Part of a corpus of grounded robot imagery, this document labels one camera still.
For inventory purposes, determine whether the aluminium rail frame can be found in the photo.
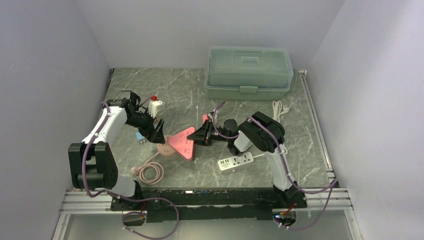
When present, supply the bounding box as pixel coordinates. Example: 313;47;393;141
51;70;365;240

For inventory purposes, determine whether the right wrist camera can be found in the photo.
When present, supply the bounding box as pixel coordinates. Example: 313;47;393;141
207;111;218;123

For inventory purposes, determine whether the pink plug adapter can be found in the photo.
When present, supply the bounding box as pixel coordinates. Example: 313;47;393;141
202;114;209;123

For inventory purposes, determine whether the pink triangular socket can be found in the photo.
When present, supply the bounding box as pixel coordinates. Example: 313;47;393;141
167;126;195;161

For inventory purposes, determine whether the green plastic storage box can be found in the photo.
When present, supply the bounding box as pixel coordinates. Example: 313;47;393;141
204;45;294;101

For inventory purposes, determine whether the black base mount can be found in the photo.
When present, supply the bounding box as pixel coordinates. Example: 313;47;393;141
110;187;308;223

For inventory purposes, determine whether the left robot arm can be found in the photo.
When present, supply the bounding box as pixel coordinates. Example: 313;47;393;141
68;90;166;210

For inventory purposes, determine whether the pink cable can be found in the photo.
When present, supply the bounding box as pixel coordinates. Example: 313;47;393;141
130;152;165;186

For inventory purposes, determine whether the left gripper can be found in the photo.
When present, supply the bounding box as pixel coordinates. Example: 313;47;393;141
125;107;165;144

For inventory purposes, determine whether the round pink socket hub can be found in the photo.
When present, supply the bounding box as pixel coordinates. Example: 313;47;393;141
156;143;177;158

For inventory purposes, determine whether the blue charger cube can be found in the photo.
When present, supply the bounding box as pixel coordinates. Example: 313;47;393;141
135;131;148;145

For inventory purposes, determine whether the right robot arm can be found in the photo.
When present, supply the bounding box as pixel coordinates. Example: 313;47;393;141
187;111;306;208

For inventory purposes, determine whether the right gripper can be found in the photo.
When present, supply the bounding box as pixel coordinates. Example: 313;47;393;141
187;119;232;147

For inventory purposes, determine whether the white power strip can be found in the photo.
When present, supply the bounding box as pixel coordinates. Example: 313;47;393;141
217;152;255;172

